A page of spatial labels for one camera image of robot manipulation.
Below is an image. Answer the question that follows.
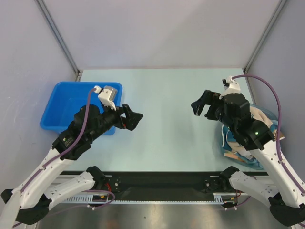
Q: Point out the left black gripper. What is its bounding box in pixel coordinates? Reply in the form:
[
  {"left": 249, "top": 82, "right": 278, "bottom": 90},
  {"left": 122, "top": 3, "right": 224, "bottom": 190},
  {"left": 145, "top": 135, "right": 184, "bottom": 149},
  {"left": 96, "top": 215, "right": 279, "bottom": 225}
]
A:
[{"left": 88, "top": 100, "right": 143, "bottom": 141}]

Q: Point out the teal beige Doraemon towel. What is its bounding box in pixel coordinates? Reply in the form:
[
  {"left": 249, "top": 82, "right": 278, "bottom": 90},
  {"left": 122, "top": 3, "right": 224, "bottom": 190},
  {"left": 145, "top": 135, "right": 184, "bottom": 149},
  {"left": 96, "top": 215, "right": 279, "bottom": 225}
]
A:
[{"left": 220, "top": 106, "right": 279, "bottom": 167}]

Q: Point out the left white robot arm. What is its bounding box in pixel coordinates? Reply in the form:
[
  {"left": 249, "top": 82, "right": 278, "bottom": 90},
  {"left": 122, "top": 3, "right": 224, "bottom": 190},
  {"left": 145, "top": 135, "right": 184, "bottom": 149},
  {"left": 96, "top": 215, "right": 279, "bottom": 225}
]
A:
[{"left": 0, "top": 104, "right": 143, "bottom": 229}]

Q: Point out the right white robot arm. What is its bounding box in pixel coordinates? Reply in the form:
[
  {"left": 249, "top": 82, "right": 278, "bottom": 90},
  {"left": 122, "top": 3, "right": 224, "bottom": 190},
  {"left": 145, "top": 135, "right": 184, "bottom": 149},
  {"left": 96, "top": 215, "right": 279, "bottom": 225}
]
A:
[{"left": 191, "top": 90, "right": 305, "bottom": 227}]

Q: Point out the blue plastic bin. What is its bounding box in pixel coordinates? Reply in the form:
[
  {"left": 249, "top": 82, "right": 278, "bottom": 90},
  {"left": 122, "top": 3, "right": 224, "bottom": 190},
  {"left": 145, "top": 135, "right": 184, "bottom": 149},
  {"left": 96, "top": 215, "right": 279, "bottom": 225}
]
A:
[{"left": 40, "top": 82, "right": 123, "bottom": 134}]

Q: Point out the translucent teal basket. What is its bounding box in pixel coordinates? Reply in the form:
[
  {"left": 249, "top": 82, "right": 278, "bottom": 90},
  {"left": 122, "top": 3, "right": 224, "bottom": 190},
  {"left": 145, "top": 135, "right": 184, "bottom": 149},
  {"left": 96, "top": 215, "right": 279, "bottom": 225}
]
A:
[{"left": 218, "top": 103, "right": 283, "bottom": 170}]

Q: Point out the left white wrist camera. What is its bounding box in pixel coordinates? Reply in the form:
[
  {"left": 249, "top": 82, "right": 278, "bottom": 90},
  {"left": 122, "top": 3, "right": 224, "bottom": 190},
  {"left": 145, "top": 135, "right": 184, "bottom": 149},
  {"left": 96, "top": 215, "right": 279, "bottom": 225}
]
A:
[{"left": 94, "top": 85, "right": 118, "bottom": 111}]

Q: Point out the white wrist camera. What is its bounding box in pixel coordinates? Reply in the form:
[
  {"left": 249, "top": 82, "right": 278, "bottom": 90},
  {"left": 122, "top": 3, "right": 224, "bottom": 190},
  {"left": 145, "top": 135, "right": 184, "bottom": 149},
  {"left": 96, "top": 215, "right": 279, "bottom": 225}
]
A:
[
  {"left": 219, "top": 76, "right": 241, "bottom": 99},
  {"left": 94, "top": 85, "right": 118, "bottom": 111}
]

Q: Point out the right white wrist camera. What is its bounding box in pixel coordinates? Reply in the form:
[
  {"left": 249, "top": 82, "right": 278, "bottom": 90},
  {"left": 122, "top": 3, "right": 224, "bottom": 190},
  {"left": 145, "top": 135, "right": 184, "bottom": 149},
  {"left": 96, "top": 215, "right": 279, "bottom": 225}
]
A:
[{"left": 219, "top": 76, "right": 241, "bottom": 99}]

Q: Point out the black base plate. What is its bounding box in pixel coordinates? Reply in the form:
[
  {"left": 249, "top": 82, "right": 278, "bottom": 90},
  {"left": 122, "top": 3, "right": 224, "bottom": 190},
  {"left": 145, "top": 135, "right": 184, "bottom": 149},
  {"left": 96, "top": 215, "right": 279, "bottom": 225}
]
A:
[{"left": 47, "top": 170, "right": 270, "bottom": 205}]

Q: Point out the white slotted cable duct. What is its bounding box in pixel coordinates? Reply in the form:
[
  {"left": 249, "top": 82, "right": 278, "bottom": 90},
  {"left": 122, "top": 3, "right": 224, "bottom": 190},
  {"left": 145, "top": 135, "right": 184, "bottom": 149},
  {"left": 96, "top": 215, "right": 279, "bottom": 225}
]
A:
[{"left": 44, "top": 192, "right": 253, "bottom": 206}]

